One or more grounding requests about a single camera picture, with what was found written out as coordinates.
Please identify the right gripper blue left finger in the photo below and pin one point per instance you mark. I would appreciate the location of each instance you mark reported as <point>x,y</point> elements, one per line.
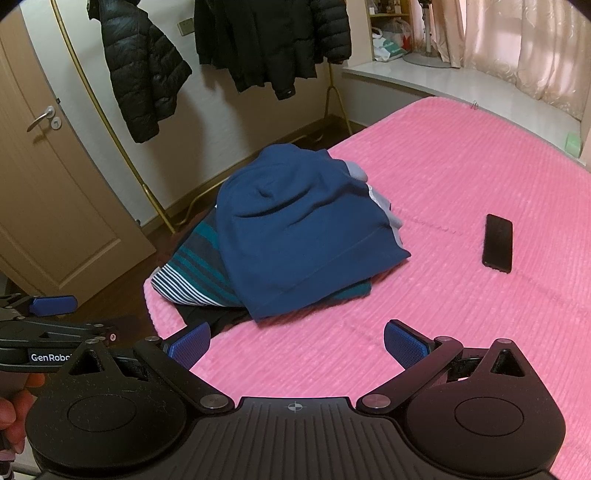
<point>189,344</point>

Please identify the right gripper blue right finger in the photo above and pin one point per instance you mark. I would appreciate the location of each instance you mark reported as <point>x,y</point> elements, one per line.
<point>406,345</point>

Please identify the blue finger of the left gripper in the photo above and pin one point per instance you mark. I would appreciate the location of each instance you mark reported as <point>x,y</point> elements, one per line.
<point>53,306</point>

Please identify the navy blue sweatshirt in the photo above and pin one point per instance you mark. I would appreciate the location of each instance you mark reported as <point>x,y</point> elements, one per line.
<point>286,176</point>

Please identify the person left hand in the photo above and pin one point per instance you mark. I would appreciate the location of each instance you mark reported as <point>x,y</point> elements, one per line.
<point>13,416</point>

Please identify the black garment under pile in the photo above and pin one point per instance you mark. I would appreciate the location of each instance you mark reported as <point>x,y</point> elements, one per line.
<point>217,318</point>

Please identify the wooden door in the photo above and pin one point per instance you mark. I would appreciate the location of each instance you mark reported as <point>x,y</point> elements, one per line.
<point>63,230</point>

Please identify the teal striped sweater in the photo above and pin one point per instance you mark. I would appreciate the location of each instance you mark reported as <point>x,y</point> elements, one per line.
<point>203,272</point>

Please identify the black smartphone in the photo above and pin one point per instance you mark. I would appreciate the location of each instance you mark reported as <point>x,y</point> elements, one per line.
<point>498,244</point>

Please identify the pink bed blanket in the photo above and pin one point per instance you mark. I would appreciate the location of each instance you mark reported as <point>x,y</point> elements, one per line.
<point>446,166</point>

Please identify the black puffer jacket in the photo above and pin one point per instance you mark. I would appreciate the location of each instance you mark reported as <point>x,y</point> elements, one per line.
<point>146,70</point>

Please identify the green small box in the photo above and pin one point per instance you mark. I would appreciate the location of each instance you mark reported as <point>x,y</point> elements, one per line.
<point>573,145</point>

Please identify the standing fan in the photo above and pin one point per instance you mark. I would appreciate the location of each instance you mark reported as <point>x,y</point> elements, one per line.
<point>428,56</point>

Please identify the black hanging coats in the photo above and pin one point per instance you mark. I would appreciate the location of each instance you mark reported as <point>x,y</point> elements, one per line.
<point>271,42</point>

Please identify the wooden shelf with items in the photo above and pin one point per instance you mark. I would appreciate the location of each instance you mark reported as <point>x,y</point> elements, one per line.
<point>390,29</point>

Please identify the beige curtain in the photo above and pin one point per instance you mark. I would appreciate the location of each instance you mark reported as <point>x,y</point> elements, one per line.
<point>540,47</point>

